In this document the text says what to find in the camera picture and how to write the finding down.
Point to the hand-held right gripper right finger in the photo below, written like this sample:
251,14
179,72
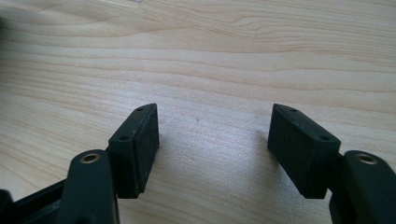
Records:
303,152

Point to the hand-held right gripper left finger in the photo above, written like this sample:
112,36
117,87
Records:
134,152

